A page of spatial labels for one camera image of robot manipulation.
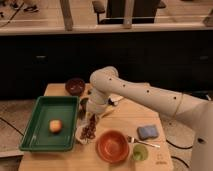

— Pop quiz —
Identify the green plastic cup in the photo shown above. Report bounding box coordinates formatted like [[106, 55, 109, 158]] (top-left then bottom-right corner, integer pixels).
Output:
[[132, 144, 149, 161]]

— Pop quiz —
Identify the dark maroon bowl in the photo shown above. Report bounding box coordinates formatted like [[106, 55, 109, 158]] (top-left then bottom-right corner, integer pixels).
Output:
[[65, 78, 85, 96]]

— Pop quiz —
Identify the orange bowl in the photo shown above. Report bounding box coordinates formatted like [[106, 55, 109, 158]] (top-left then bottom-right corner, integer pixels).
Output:
[[96, 130, 129, 164]]

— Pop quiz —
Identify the small metal cup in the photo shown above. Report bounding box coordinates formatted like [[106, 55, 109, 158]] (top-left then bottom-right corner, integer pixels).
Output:
[[80, 98, 88, 111]]

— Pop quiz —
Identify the yellow-handled spatula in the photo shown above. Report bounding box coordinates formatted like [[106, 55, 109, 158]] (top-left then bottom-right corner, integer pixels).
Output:
[[101, 108, 115, 118]]

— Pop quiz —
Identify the yellow-red apple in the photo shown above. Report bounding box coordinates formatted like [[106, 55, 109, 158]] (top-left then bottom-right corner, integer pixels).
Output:
[[49, 120, 63, 133]]

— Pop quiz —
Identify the blue sponge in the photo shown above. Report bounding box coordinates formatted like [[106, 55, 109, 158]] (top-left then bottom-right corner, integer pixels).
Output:
[[137, 125, 159, 140]]

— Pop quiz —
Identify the green plastic tray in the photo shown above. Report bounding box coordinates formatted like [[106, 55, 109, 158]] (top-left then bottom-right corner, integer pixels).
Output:
[[19, 96, 79, 152]]

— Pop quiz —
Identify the silver fork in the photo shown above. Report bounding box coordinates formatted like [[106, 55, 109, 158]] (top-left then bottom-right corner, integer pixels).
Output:
[[127, 136, 160, 148]]

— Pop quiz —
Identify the white paper cup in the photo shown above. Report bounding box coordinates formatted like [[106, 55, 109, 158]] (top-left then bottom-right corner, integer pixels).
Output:
[[75, 125, 92, 144]]

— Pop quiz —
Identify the black office chair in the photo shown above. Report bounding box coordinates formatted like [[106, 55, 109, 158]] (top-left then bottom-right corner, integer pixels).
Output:
[[91, 0, 167, 25]]

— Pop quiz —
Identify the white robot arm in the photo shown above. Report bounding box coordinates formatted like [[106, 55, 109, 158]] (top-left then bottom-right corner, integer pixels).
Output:
[[86, 66, 213, 171]]

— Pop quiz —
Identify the dark red grape bunch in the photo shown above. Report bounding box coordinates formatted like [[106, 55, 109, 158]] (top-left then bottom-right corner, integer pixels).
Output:
[[80, 116, 96, 139]]

